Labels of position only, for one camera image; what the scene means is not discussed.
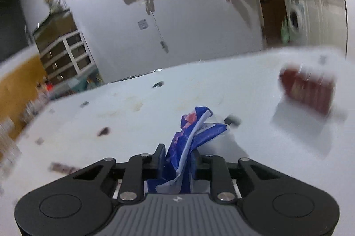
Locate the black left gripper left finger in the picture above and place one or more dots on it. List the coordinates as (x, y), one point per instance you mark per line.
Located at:
(159, 162)

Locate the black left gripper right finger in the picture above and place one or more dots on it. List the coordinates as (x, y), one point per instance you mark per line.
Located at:
(194, 161)

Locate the blue white plastic wrapper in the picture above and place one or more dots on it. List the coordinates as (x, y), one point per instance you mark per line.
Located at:
(195, 131)

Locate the dark red cigarette box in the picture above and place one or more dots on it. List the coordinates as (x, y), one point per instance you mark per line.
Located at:
(311, 88)

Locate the white drawer cabinet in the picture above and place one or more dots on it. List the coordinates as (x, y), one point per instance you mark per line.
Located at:
(66, 58)

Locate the green plastic bag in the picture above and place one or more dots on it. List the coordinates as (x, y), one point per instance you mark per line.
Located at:
(285, 34)

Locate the glass fish tank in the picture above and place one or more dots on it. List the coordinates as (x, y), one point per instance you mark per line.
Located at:
(53, 27)

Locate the white washing machine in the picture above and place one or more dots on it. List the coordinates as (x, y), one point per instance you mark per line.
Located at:
(296, 18)

